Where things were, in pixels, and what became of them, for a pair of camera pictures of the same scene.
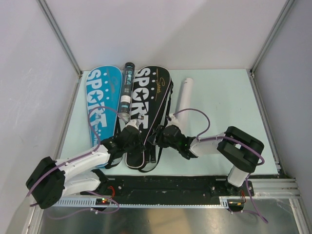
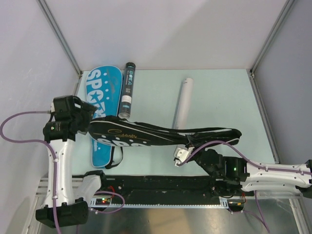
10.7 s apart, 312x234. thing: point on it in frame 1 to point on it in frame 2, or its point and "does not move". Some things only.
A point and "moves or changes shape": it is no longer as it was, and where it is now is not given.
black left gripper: (140, 147) to (88, 111)
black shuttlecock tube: (126, 102) does not move
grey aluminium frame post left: (49, 15) does not move
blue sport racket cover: (104, 88) does not move
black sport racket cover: (152, 98) moves or changes shape
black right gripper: (156, 138) to (195, 145)
